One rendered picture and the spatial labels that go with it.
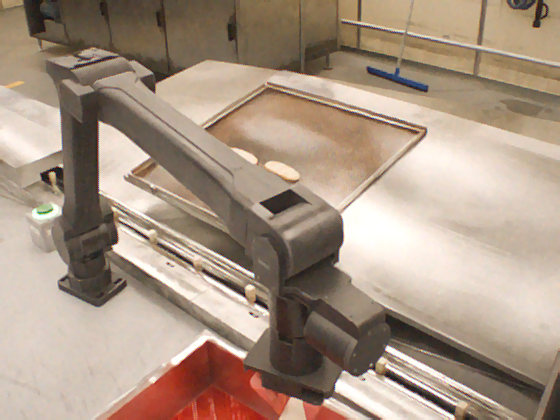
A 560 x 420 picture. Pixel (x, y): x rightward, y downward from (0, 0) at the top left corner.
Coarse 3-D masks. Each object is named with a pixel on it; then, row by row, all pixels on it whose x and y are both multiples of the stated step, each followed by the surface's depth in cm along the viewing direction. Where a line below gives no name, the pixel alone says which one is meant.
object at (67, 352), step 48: (0, 240) 132; (0, 288) 117; (48, 288) 117; (144, 288) 116; (240, 288) 115; (0, 336) 105; (48, 336) 105; (96, 336) 105; (144, 336) 104; (192, 336) 104; (0, 384) 95; (48, 384) 95; (96, 384) 95; (480, 384) 91
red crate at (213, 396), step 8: (208, 392) 92; (216, 392) 92; (224, 392) 92; (200, 400) 91; (208, 400) 91; (216, 400) 91; (224, 400) 91; (232, 400) 91; (184, 408) 90; (192, 408) 90; (200, 408) 90; (208, 408) 90; (216, 408) 89; (224, 408) 89; (232, 408) 89; (240, 408) 89; (248, 408) 89; (176, 416) 88; (184, 416) 88; (192, 416) 88; (200, 416) 88; (208, 416) 88; (216, 416) 88; (224, 416) 88; (232, 416) 88; (240, 416) 88; (248, 416) 88; (256, 416) 88; (264, 416) 88
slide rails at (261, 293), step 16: (144, 224) 130; (144, 240) 125; (160, 240) 125; (176, 240) 124; (176, 256) 119; (192, 256) 119; (224, 272) 114; (224, 288) 110; (256, 288) 110; (256, 304) 106; (400, 368) 91; (416, 384) 88; (432, 384) 88; (416, 400) 86; (448, 400) 85; (464, 400) 85; (448, 416) 83; (480, 416) 82; (496, 416) 82
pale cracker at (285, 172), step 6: (270, 162) 135; (276, 162) 134; (270, 168) 133; (276, 168) 132; (282, 168) 132; (288, 168) 132; (276, 174) 131; (282, 174) 130; (288, 174) 130; (294, 174) 130; (288, 180) 130; (294, 180) 129
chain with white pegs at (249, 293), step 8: (56, 184) 151; (112, 208) 133; (136, 232) 129; (152, 232) 124; (152, 240) 124; (168, 248) 124; (200, 256) 116; (192, 264) 119; (200, 264) 116; (232, 288) 112; (248, 288) 107; (248, 296) 108; (264, 304) 107; (384, 360) 90; (376, 368) 91; (384, 368) 91; (384, 376) 92; (392, 376) 91; (400, 384) 90; (416, 392) 88; (432, 400) 87; (448, 408) 85; (456, 408) 82; (464, 408) 81; (456, 416) 83; (464, 416) 83
